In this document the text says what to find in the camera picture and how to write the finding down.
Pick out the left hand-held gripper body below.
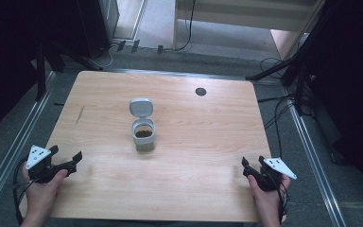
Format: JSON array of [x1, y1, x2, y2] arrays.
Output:
[[25, 144, 78, 184]]

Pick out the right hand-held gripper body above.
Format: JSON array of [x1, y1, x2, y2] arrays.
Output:
[[242, 157, 298, 193]]

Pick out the clear jar with grey flip lid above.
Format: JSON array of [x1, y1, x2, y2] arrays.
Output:
[[129, 97, 156, 152]]

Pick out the person's left hand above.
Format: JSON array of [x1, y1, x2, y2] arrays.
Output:
[[20, 167, 69, 227]]

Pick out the person's right hand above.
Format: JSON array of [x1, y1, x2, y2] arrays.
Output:
[[247, 173, 293, 227]]

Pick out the dark dried leaves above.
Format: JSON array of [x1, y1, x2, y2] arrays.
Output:
[[134, 128, 154, 139]]

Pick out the black metal stand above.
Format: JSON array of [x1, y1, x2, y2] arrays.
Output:
[[245, 0, 335, 112], [33, 39, 103, 102]]

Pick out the black computer case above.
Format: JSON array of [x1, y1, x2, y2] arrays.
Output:
[[75, 0, 121, 60]]

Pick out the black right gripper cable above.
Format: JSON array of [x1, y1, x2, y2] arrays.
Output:
[[275, 180, 293, 224]]

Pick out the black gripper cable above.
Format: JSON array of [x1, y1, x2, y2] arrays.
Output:
[[275, 180, 293, 224], [11, 156, 40, 226]]

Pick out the aluminium floor rail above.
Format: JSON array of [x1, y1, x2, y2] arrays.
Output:
[[0, 71, 58, 216], [283, 88, 348, 227]]

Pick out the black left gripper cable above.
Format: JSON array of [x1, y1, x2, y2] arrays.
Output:
[[11, 156, 40, 226]]

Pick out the black floor cables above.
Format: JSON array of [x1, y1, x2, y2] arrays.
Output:
[[256, 56, 313, 159]]

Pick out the white floor cable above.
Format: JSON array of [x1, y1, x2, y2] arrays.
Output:
[[89, 44, 118, 70]]

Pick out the black hanging cable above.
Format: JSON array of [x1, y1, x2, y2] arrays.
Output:
[[164, 0, 198, 53]]

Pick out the white wooden furniture frame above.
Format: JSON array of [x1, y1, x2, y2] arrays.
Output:
[[172, 0, 326, 61]]

